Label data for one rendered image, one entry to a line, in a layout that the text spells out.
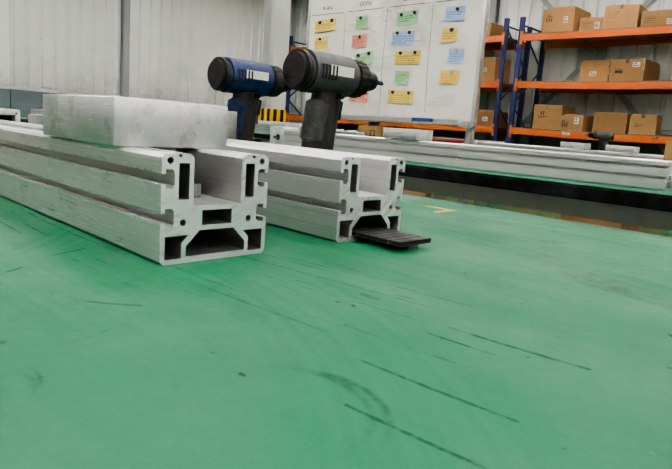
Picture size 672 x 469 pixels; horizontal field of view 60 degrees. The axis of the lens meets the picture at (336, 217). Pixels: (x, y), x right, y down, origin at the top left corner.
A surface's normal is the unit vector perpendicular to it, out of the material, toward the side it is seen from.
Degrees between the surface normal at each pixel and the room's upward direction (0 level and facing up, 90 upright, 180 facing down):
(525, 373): 0
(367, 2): 90
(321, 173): 90
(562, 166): 90
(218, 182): 90
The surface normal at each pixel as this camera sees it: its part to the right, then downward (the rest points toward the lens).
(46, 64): 0.72, 0.16
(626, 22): -0.63, 0.16
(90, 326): 0.07, -0.99
